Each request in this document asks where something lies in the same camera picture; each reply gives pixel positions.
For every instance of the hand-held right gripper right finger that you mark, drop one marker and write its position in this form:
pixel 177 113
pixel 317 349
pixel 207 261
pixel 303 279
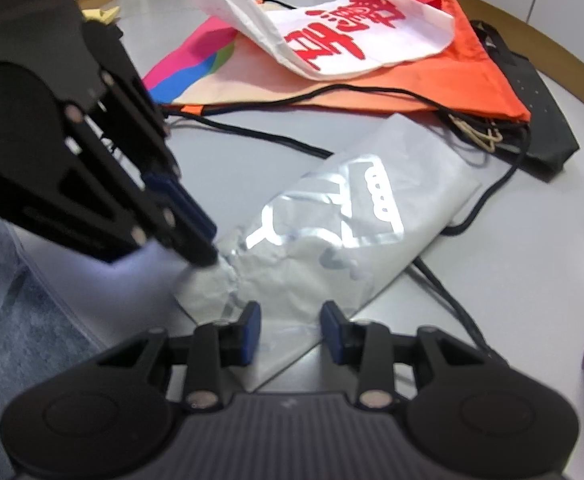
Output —
pixel 334 332

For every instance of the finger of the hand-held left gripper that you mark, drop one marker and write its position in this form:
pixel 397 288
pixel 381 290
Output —
pixel 181 200
pixel 121 200

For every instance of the white bag with red print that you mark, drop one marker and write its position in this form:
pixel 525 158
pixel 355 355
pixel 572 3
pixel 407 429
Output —
pixel 397 40

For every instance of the black mesh tote bag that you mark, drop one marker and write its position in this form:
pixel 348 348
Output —
pixel 537 110

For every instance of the yellow slipper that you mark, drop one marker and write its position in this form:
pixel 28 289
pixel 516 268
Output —
pixel 99 13

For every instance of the silver grey shopping bag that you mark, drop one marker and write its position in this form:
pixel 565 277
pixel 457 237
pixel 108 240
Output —
pixel 372 220

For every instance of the blue grey cloth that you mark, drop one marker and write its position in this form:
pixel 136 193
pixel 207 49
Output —
pixel 11 335

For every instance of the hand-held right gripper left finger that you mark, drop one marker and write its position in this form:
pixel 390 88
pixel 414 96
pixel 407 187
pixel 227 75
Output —
pixel 249 330

